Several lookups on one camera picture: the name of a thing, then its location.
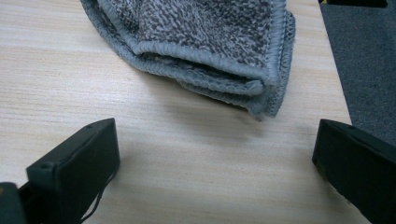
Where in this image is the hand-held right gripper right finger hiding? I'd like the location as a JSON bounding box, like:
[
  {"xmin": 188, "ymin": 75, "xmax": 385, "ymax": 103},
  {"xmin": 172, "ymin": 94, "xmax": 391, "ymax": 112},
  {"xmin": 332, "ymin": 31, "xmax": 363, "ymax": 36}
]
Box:
[{"xmin": 311, "ymin": 119, "xmax": 396, "ymax": 224}]

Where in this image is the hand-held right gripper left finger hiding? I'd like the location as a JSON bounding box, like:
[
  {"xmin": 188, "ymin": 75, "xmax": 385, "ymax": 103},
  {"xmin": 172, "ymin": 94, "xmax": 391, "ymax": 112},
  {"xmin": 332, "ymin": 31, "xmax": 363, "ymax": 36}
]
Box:
[{"xmin": 26, "ymin": 117, "xmax": 121, "ymax": 224}]

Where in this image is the grey knitted cloth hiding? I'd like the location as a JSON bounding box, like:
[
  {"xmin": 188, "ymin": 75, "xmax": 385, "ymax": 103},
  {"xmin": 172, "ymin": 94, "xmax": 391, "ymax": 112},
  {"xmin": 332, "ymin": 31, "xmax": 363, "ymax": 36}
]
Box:
[{"xmin": 79, "ymin": 0, "xmax": 297, "ymax": 119}]

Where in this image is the black hazard-striped stand base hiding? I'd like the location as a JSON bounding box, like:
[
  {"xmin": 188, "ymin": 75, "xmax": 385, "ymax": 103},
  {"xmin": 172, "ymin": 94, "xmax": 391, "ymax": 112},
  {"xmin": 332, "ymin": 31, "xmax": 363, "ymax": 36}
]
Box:
[{"xmin": 317, "ymin": 0, "xmax": 389, "ymax": 8}]

